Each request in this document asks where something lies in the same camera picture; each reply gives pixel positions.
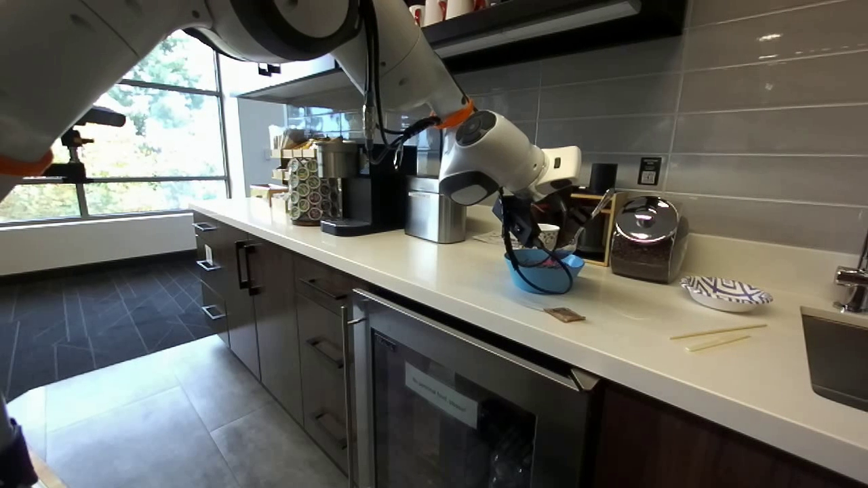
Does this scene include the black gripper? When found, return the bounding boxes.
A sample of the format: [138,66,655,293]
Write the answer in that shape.
[495,183,591,264]

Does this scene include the blue bowl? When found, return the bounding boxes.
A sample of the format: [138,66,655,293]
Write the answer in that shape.
[504,248,590,298]

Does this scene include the wooden countertop organizer rack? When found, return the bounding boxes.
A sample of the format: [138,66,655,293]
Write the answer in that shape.
[568,188,625,262]

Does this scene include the small brown card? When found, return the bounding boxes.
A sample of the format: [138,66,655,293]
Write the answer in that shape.
[543,308,590,325]

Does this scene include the black cylinder canister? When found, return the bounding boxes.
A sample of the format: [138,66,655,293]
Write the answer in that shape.
[590,161,621,198]

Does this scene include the dark steel rice cooker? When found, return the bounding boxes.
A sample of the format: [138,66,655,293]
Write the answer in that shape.
[607,192,693,286]

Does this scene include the silver toaster oven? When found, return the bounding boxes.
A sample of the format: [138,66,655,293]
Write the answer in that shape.
[401,173,472,245]

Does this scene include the blue patterned plate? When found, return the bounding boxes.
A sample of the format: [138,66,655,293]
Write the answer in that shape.
[679,275,777,319]

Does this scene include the black coffee machine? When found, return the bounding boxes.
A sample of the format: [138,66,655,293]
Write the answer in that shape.
[317,140,419,240]

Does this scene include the wooden chopstick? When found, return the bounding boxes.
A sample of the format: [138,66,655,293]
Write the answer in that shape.
[684,335,755,356]
[670,324,770,344]

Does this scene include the undercounter glass door fridge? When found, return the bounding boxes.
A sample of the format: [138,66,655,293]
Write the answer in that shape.
[348,286,602,488]

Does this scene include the dark wood sink cabinet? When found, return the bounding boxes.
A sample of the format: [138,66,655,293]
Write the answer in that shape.
[591,382,868,488]

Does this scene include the dark wood drawer cabinet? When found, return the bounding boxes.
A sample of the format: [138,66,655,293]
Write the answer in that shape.
[189,211,358,478]

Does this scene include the chrome faucet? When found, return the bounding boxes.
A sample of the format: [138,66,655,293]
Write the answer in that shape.
[832,233,868,319]

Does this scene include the steel undermount sink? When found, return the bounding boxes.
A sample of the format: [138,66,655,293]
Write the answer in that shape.
[798,308,868,415]

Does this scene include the large glass window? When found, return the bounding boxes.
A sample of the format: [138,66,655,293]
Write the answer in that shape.
[0,30,233,226]

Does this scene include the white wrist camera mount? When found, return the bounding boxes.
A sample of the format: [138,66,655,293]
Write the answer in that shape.
[539,145,585,190]

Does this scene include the black wall switch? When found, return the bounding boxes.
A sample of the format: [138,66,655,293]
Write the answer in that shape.
[636,156,664,190]

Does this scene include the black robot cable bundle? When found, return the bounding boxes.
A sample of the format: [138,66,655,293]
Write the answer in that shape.
[356,0,584,298]

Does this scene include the black wall shelf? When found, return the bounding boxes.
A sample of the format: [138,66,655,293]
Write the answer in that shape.
[419,0,690,72]

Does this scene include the black camera on tripod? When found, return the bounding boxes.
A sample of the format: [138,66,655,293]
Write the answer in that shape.
[54,107,130,188]

